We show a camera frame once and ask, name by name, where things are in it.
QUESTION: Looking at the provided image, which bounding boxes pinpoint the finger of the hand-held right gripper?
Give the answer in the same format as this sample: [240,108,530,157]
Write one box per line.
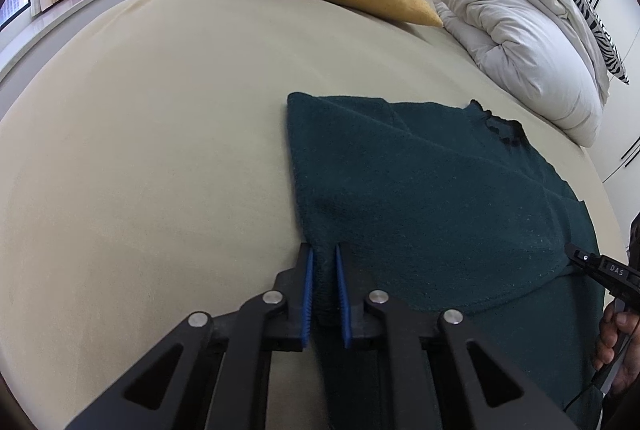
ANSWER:
[565,242,640,300]

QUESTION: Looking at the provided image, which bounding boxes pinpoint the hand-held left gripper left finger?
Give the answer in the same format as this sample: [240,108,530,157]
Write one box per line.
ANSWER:
[64,242,316,430]

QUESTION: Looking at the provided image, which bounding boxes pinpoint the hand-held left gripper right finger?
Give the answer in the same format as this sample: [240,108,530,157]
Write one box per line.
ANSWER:
[335,242,581,430]

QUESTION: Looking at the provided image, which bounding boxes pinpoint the dark green knit sweater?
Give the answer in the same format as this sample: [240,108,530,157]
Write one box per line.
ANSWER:
[286,91,608,430]

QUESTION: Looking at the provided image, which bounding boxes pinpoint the person's right hand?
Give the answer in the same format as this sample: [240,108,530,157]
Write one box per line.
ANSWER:
[592,297,640,396]

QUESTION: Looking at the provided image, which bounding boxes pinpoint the bed with beige cover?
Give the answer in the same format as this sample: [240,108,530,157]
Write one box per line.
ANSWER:
[0,0,626,430]

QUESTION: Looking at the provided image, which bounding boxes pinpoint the white folded duvet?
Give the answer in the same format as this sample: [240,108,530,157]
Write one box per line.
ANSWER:
[431,0,612,148]

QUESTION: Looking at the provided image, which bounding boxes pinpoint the white window sill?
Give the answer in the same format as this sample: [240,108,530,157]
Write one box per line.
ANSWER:
[0,0,140,78]

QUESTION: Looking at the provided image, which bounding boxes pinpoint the black cable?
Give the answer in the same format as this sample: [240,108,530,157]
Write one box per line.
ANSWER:
[562,310,640,413]

